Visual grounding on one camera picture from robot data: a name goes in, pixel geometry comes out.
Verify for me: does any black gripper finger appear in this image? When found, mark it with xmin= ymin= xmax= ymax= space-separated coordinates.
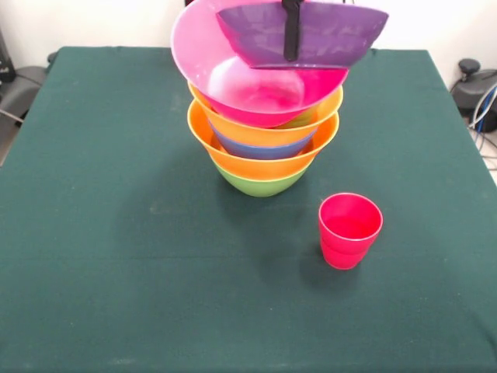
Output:
xmin=281 ymin=0 xmax=302 ymax=62

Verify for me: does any purple bowl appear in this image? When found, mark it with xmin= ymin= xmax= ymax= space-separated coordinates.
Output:
xmin=215 ymin=2 xmax=390 ymax=71

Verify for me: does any orange bowl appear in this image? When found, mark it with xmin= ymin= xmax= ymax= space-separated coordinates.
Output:
xmin=186 ymin=99 xmax=341 ymax=182
xmin=187 ymin=81 xmax=345 ymax=148

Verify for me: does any green cup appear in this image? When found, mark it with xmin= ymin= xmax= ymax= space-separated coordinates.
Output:
xmin=276 ymin=108 xmax=318 ymax=130

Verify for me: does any pink bowl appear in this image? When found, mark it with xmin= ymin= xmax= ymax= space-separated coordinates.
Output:
xmin=169 ymin=0 xmax=350 ymax=129

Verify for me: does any blue bowl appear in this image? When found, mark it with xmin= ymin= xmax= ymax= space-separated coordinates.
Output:
xmin=208 ymin=119 xmax=318 ymax=161

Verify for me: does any green bowl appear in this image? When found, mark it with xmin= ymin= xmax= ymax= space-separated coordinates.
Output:
xmin=213 ymin=161 xmax=308 ymax=198

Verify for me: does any red cup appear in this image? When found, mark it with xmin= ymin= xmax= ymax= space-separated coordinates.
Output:
xmin=318 ymin=192 xmax=384 ymax=271

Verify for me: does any dark green tablecloth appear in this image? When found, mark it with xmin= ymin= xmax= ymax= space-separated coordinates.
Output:
xmin=0 ymin=46 xmax=497 ymax=373

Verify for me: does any floor cable bundle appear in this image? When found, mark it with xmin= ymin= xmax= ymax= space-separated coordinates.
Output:
xmin=467 ymin=83 xmax=497 ymax=172

